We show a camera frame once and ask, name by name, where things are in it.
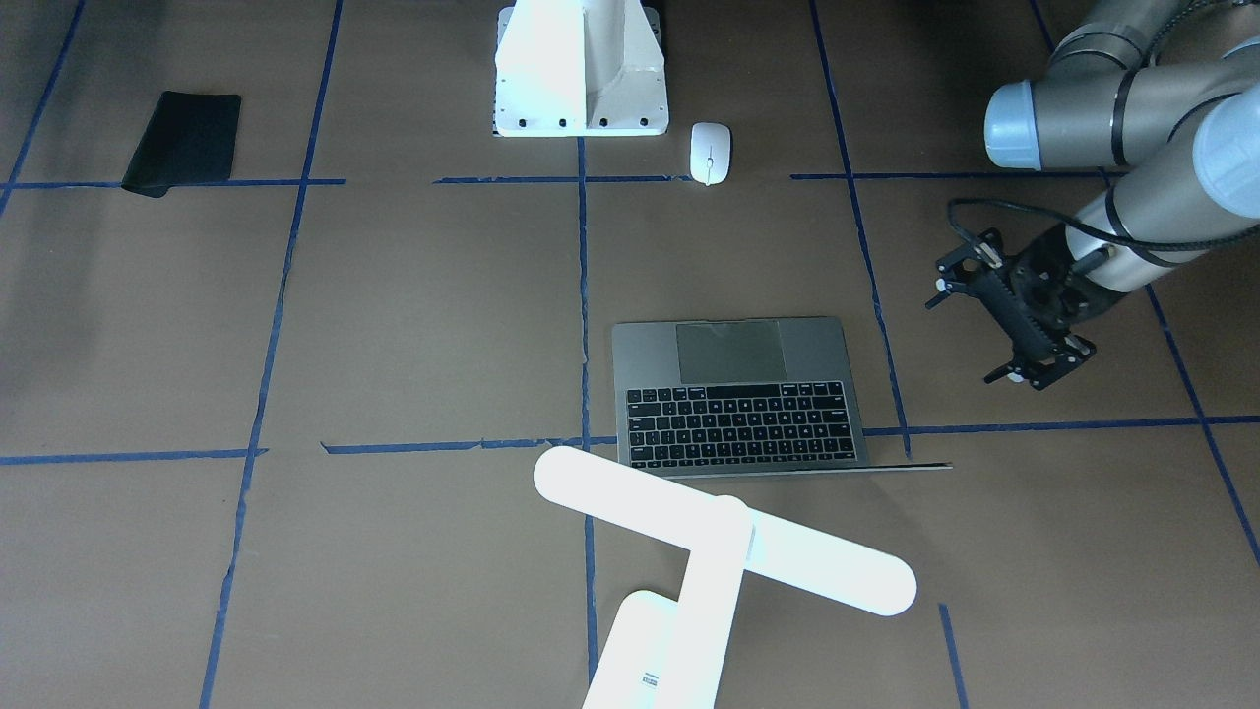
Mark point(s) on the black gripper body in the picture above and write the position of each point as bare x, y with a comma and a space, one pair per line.
960, 268

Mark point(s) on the white computer mouse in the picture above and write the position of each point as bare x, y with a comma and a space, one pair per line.
710, 153

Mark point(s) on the grey laptop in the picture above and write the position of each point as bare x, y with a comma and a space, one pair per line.
722, 399

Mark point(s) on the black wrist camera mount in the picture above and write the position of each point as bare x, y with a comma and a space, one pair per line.
980, 268

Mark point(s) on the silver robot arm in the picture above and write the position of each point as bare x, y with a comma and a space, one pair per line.
1186, 135

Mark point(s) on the black mouse pad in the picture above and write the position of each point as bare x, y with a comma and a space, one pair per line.
189, 140

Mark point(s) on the white mounting column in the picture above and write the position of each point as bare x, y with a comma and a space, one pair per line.
579, 68

